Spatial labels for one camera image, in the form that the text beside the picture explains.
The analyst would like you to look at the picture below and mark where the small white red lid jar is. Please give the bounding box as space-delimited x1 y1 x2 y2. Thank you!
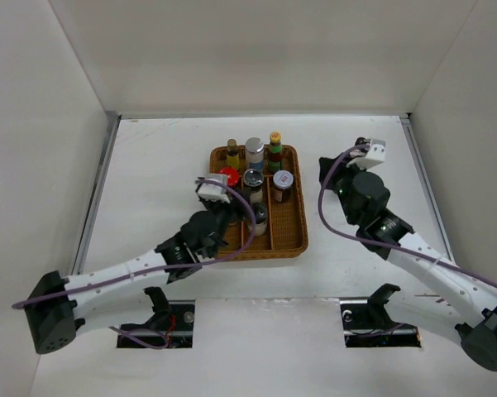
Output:
272 170 294 203

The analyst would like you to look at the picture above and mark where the red lid chili sauce jar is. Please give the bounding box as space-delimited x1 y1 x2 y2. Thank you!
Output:
219 166 241 188

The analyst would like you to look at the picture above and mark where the silver lid blue label jar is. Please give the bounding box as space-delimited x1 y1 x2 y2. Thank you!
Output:
245 137 265 170

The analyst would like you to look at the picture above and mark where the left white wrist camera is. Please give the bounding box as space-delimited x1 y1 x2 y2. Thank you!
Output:
196 173 231 204

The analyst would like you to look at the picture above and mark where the black cap soy sauce bottle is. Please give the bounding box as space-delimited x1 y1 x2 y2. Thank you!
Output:
350 137 370 158

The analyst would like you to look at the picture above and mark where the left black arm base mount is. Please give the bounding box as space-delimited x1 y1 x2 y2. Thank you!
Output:
116 287 196 350

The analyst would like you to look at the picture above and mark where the purple cable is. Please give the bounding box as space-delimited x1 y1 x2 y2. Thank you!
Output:
11 177 257 310
317 142 497 299

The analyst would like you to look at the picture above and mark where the black lid shaker jar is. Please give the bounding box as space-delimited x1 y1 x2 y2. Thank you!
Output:
247 202 269 237

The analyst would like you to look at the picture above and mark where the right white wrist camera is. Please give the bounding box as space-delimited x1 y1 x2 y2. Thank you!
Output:
347 138 386 170

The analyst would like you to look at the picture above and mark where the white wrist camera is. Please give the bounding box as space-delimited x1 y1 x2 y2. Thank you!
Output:
196 173 231 204
347 138 386 170

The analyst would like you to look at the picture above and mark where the steel top glass grinder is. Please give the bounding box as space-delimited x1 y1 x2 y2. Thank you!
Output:
243 168 265 204

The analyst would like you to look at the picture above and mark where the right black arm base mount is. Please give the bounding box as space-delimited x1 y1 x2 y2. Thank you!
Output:
340 284 421 348

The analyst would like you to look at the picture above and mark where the brown wicker divided basket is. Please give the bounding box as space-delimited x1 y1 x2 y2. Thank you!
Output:
209 145 308 261

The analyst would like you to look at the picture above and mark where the yellow cap green label bottle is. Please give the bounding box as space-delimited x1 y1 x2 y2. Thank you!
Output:
267 132 283 174

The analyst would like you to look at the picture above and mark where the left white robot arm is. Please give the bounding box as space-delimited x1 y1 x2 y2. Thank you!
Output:
16 192 256 355

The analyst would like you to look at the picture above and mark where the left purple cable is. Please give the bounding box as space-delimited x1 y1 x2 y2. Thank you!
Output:
11 177 257 310

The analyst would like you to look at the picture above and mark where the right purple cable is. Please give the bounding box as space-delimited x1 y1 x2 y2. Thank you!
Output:
317 142 497 299

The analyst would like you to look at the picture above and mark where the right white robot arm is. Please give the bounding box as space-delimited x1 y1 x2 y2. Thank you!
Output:
318 151 497 372

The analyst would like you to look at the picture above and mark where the cork top yellow label bottle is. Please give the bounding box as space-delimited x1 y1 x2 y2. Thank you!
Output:
227 139 240 170

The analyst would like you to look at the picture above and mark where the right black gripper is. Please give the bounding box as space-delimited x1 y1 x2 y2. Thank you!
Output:
319 152 370 225

